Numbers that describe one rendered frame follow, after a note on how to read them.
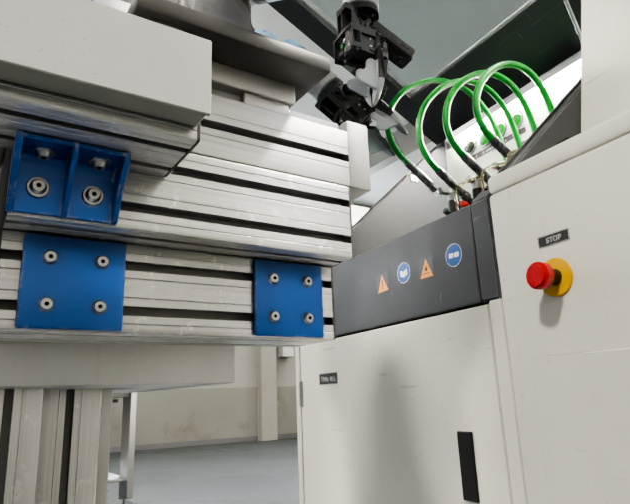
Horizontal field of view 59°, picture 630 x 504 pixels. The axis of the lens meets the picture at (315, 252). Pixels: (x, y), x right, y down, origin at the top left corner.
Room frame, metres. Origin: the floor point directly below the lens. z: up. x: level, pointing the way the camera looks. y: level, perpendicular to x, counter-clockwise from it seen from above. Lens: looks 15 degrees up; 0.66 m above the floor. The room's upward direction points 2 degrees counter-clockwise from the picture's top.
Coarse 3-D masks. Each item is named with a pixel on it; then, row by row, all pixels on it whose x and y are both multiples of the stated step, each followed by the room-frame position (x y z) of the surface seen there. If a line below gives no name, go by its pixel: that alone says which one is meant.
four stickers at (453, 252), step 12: (456, 252) 0.88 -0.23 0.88; (408, 264) 0.99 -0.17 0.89; (420, 264) 0.96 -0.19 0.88; (432, 264) 0.93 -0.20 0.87; (456, 264) 0.88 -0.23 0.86; (384, 276) 1.06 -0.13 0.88; (408, 276) 0.99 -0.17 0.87; (420, 276) 0.96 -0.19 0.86; (432, 276) 0.93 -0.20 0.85; (384, 288) 1.06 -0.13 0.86
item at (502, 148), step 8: (496, 64) 0.98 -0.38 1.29; (504, 64) 0.99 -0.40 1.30; (512, 64) 1.00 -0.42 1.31; (520, 64) 1.01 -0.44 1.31; (488, 72) 0.97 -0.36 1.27; (528, 72) 1.03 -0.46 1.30; (480, 80) 0.96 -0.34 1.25; (536, 80) 1.04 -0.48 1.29; (480, 88) 0.96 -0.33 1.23; (544, 88) 1.05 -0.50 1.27; (544, 96) 1.05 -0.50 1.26; (472, 104) 0.96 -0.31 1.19; (552, 104) 1.05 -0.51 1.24; (480, 112) 0.95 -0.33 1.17; (480, 120) 0.95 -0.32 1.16; (480, 128) 0.96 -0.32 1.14; (488, 128) 0.96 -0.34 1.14; (488, 136) 0.96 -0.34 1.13; (496, 136) 0.97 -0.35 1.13; (496, 144) 0.97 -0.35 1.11; (504, 144) 0.98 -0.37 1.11; (504, 152) 0.98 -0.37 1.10
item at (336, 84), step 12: (336, 84) 1.11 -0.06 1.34; (324, 96) 1.11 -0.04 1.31; (336, 96) 1.13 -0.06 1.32; (348, 96) 1.13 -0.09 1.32; (360, 96) 1.12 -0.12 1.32; (324, 108) 1.14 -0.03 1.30; (336, 108) 1.13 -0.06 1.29; (348, 108) 1.11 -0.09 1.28; (360, 108) 1.12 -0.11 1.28; (336, 120) 1.14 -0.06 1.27; (348, 120) 1.11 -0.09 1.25; (360, 120) 1.11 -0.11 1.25
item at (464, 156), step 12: (480, 72) 1.07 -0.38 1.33; (456, 84) 1.04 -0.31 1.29; (516, 96) 1.14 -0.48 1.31; (444, 108) 1.02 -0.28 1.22; (528, 108) 1.14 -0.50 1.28; (444, 120) 1.02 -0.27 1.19; (528, 120) 1.15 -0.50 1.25; (456, 144) 1.03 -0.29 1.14; (468, 156) 1.04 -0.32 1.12; (480, 168) 1.05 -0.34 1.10
